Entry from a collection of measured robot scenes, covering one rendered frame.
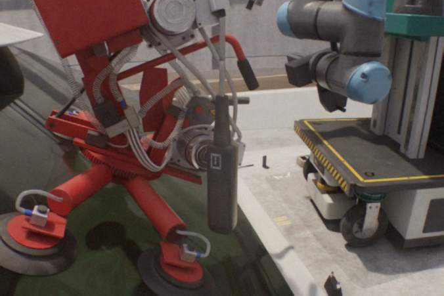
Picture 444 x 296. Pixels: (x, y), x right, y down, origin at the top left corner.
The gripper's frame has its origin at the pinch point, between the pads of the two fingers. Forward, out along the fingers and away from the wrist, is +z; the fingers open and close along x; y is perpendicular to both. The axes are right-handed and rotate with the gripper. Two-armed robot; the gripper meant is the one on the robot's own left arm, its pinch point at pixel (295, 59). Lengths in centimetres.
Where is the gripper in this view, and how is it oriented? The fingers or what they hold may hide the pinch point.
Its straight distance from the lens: 90.6
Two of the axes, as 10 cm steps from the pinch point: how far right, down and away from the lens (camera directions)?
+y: -2.9, -8.8, -3.9
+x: -9.2, 3.6, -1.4
